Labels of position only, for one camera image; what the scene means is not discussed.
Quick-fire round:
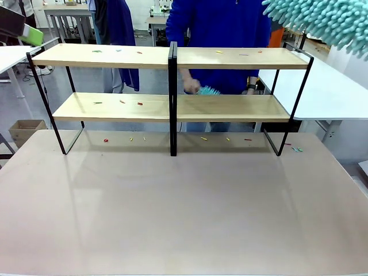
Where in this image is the person's right forearm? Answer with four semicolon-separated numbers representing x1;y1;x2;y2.
178;68;193;83

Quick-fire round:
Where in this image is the person in blue sweater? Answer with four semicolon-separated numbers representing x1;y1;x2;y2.
165;0;273;133

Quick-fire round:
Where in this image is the teal chenille duster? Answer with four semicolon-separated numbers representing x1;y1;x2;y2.
261;0;368;62
197;85;224;96

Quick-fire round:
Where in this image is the orange box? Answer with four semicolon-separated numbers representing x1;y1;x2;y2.
269;27;285;48

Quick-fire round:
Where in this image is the background desk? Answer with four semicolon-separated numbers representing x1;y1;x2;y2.
145;16;169;47

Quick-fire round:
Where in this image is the white table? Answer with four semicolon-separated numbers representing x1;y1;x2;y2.
258;51;368;139
0;45;40;100

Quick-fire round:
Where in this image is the bystander in grey clothes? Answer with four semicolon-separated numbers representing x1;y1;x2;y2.
4;0;54;77

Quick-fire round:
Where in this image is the cardboard box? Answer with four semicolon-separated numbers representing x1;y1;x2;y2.
8;119;48;150

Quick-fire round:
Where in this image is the person's right hand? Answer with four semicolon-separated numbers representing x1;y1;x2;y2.
183;76;202;95

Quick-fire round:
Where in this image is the grey-legged wooden-top table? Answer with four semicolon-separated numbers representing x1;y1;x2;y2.
43;3;97;44

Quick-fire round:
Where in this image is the black-framed wooden shelf rack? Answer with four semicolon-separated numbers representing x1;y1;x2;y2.
172;41;315;158
26;36;175;158

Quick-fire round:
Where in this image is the bystander in dark blue coat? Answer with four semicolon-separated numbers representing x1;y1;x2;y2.
88;0;141;94

